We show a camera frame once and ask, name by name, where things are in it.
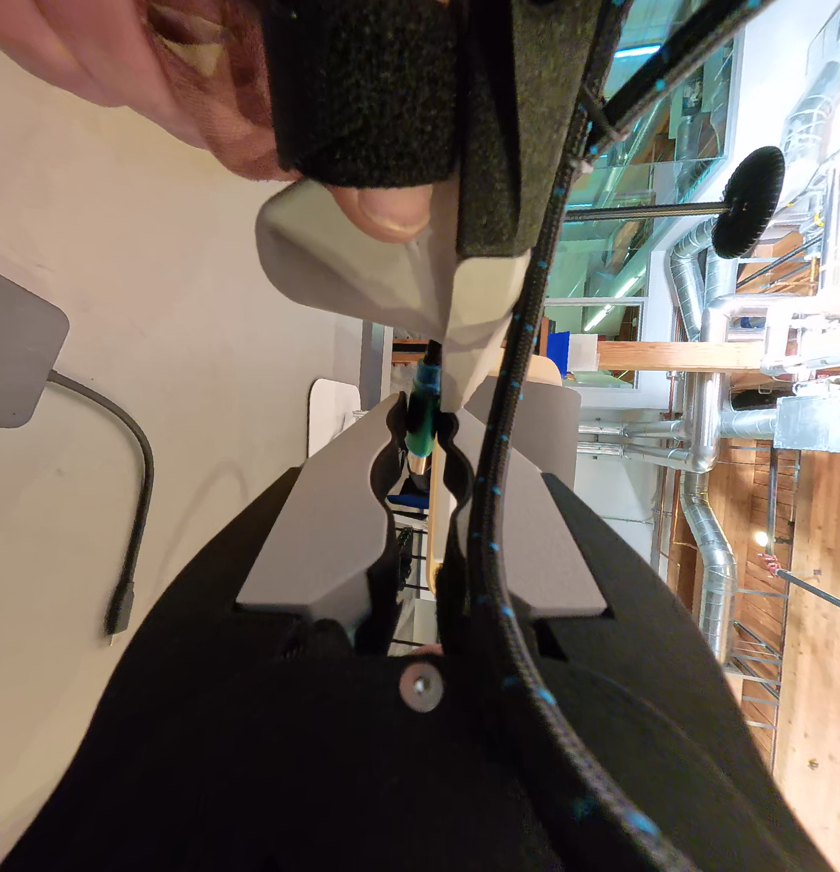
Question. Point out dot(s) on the blue storage bin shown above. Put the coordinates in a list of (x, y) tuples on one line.
[(559, 353)]

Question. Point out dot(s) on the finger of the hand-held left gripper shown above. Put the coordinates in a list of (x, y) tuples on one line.
[(481, 306)]

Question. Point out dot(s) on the black fuzzy boom microphone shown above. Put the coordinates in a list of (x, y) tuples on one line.
[(750, 204)]

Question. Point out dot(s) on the white panel stand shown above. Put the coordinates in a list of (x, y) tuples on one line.
[(331, 415)]

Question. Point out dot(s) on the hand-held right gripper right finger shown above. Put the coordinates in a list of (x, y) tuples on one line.
[(549, 545)]

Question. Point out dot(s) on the white foam block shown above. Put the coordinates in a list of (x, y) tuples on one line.
[(585, 351)]

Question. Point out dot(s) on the wooden ceiling beam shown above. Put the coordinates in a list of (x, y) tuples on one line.
[(679, 354)]

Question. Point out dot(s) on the black adapter box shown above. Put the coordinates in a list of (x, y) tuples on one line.
[(18, 347)]

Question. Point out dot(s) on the silver ventilation ducts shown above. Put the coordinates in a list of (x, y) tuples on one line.
[(706, 409)]

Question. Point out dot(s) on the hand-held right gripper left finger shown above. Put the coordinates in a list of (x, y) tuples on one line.
[(311, 538)]

